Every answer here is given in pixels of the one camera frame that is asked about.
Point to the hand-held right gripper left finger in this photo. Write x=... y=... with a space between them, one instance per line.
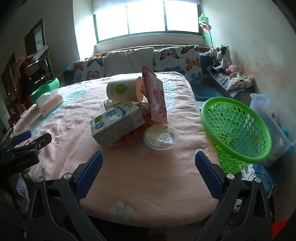
x=90 y=176

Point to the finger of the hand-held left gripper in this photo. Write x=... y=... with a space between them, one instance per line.
x=41 y=141
x=22 y=136

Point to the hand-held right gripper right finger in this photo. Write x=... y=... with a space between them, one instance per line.
x=208 y=176

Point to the green plastic basket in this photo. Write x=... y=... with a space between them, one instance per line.
x=231 y=139

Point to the orange snack wrapper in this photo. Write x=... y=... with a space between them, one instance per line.
x=131 y=139

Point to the milk carton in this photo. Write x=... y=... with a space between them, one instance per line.
x=115 y=122

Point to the clear round lidded container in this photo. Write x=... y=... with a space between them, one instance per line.
x=161 y=136

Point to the clear plastic bottle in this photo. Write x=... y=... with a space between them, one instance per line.
x=108 y=105

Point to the beige paper cup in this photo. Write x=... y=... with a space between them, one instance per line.
x=122 y=89

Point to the pink snack pouch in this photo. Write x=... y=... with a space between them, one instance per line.
x=155 y=99

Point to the person's left forearm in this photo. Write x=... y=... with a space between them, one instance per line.
x=19 y=190

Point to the tissue pack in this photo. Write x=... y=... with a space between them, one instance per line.
x=49 y=104

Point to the pink blanket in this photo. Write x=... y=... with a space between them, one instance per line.
x=138 y=173

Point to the green bag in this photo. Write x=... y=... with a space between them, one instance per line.
x=46 y=87

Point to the metal shelf rack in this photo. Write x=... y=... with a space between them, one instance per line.
x=40 y=62

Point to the butterfly print pillow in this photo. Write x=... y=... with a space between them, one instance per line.
x=90 y=69
x=175 y=60

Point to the clear plastic storage box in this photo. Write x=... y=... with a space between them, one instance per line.
x=266 y=109

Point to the crumpled beige cloth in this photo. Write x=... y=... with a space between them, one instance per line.
x=239 y=80

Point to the pink plush toy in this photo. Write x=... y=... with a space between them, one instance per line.
x=232 y=68

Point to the grey pillow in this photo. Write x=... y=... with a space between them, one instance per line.
x=129 y=62

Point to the cow plush toy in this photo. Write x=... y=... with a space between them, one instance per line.
x=223 y=56

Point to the grey plush toy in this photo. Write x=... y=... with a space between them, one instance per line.
x=211 y=53

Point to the colourful pinwheel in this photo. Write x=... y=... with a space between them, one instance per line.
x=204 y=22

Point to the green framed window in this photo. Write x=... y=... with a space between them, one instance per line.
x=143 y=18

